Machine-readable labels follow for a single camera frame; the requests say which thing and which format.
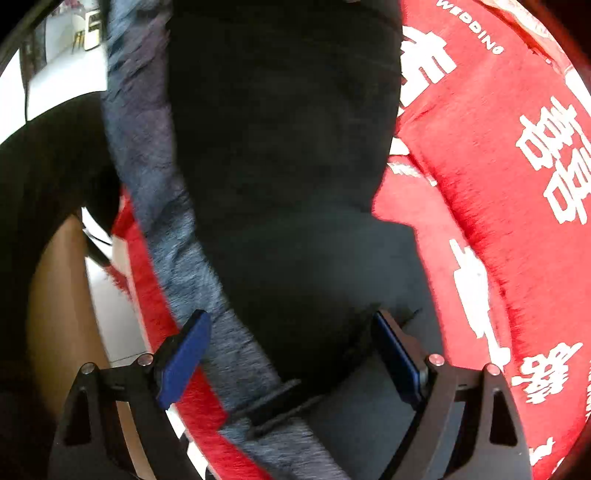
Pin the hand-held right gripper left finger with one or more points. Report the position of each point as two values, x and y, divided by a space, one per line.
184 355

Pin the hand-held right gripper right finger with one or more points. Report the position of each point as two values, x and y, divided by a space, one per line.
399 355

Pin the black pants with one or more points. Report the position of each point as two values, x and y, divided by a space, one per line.
286 184

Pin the red printed blanket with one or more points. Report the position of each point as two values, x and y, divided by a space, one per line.
443 258

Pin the brown panel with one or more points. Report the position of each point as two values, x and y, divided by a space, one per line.
60 300

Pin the red printed pillow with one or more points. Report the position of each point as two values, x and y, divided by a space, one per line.
508 138

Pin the white chair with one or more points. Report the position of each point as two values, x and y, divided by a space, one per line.
92 30

